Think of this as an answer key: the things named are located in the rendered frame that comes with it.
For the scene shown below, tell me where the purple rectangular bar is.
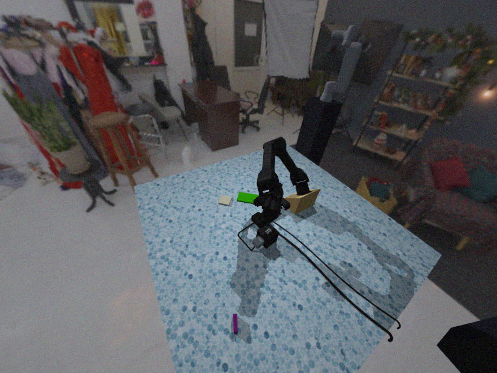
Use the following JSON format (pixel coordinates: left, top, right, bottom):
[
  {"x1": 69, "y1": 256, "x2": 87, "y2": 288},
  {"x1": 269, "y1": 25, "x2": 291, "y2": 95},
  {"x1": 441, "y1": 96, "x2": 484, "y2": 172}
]
[{"x1": 233, "y1": 314, "x2": 238, "y2": 334}]

